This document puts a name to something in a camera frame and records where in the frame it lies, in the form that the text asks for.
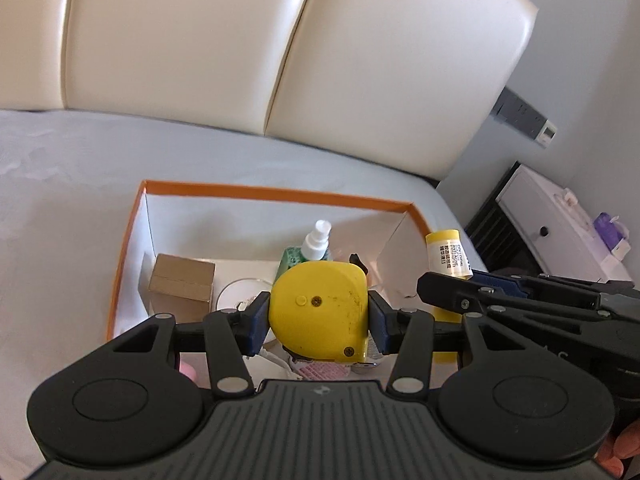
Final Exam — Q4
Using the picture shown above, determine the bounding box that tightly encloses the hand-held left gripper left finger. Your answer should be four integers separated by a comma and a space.
107, 291, 273, 400

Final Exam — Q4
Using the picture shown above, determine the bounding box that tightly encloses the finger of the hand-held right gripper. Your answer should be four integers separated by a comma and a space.
416, 271, 602, 319
471, 269, 640, 299

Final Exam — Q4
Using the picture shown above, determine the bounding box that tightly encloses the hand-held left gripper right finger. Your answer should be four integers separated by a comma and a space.
367, 291, 545, 396

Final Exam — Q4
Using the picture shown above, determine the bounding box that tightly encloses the yellow and white bottle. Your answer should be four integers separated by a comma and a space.
425, 228, 474, 367

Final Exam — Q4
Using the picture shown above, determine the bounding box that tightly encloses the yellow tape measure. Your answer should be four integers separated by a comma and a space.
268, 260, 372, 372

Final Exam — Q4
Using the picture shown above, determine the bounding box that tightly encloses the orange cardboard box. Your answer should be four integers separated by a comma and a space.
105, 179, 473, 386

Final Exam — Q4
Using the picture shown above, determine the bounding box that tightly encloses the person's right hand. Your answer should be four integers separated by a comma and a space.
594, 426, 640, 479

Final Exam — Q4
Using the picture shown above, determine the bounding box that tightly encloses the white disc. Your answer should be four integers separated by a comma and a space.
216, 276, 274, 317

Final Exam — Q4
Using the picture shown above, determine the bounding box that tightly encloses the dark slatted bedside cabinet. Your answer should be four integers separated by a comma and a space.
464, 160, 542, 277

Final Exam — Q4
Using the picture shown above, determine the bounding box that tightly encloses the white drawer unit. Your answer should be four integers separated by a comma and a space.
496, 162, 634, 284

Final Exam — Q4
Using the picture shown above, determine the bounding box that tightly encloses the small brown cardboard box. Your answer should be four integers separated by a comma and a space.
148, 253, 217, 325

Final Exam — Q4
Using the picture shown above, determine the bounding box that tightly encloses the green spray bottle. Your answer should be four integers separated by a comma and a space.
276, 219, 334, 286

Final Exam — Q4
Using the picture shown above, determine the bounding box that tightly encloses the purple tissue pack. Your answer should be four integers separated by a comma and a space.
592, 212, 632, 262

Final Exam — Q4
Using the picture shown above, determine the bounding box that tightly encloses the grey bed sheet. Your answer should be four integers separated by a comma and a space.
0, 108, 488, 471

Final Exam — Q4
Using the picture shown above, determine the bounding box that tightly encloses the cream padded headboard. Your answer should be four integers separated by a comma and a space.
0, 0, 541, 187

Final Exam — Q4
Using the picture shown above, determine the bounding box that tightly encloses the white wall thermostat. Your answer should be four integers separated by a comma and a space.
536, 120, 559, 147

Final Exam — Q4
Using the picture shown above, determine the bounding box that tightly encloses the grey wall switch panel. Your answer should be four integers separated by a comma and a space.
492, 87, 551, 137

